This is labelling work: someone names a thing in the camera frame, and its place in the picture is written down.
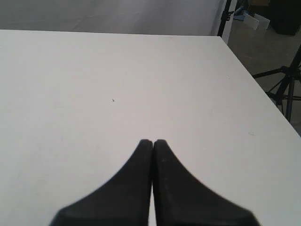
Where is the dark blue cloth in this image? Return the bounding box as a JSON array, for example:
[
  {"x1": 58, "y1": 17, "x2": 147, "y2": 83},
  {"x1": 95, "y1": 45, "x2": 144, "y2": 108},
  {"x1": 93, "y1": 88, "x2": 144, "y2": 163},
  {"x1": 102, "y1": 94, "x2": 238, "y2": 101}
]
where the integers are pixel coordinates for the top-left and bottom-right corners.
[{"x1": 233, "y1": 7, "x2": 253, "y2": 21}]

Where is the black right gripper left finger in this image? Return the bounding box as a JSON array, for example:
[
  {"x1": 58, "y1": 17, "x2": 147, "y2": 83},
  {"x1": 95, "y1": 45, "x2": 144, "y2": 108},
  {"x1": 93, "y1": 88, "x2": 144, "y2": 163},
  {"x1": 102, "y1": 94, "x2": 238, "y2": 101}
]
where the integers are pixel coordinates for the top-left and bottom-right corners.
[{"x1": 50, "y1": 139, "x2": 152, "y2": 226}]

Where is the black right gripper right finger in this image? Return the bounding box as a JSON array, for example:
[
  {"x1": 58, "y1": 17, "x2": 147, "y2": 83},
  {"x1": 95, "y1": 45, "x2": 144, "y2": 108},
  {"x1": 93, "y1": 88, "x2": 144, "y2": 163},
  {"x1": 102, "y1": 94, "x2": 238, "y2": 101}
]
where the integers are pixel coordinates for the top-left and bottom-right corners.
[{"x1": 153, "y1": 140, "x2": 259, "y2": 226}]

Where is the black case on floor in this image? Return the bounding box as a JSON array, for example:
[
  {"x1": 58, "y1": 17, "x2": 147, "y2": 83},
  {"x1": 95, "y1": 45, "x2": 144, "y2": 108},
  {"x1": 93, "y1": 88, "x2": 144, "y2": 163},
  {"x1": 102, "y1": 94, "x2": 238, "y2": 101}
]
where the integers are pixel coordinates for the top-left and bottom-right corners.
[{"x1": 269, "y1": 0, "x2": 301, "y2": 36}]

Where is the black backdrop stand pole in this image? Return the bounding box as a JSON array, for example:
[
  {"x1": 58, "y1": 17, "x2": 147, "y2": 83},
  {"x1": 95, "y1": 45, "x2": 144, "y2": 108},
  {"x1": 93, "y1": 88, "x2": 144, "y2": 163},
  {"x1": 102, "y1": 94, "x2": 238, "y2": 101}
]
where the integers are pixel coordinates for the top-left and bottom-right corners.
[{"x1": 217, "y1": 0, "x2": 234, "y2": 37}]

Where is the black light stand tripod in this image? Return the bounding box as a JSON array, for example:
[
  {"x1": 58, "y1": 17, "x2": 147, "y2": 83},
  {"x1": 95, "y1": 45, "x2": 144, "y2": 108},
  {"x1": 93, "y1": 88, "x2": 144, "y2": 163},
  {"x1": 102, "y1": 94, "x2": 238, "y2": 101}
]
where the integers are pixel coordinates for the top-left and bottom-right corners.
[{"x1": 252, "y1": 47, "x2": 301, "y2": 122}]

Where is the grey backdrop cloth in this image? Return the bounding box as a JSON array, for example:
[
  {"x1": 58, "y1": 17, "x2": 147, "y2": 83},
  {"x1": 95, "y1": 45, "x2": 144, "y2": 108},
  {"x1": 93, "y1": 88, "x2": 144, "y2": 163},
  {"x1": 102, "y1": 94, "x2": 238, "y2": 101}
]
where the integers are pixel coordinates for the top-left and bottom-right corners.
[{"x1": 0, "y1": 0, "x2": 223, "y2": 35}]

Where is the white box on floor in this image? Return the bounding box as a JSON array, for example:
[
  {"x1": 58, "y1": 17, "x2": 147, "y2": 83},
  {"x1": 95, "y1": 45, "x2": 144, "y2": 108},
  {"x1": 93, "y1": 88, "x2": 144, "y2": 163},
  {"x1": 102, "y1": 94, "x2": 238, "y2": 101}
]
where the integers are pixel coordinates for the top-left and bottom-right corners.
[{"x1": 243, "y1": 14, "x2": 270, "y2": 31}]

